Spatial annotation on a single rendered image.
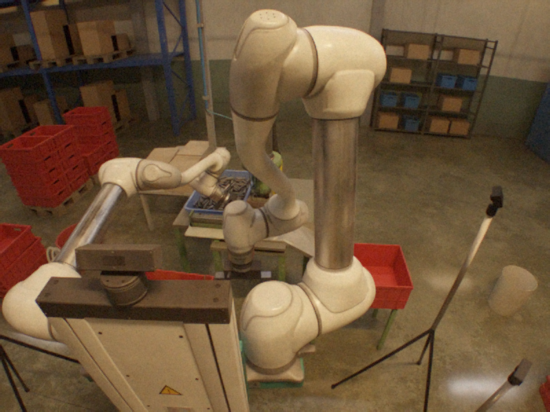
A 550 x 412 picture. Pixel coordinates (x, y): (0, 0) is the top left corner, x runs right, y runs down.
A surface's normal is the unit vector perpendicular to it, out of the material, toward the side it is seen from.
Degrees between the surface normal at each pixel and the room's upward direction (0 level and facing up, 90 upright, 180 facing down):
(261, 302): 2
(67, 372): 0
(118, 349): 90
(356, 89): 86
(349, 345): 0
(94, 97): 90
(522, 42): 90
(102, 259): 61
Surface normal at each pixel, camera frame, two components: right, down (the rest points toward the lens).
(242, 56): -0.62, 0.39
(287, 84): 0.26, 0.79
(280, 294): -0.17, -0.79
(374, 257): -0.10, 0.55
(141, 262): 0.02, 0.09
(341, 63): 0.38, 0.43
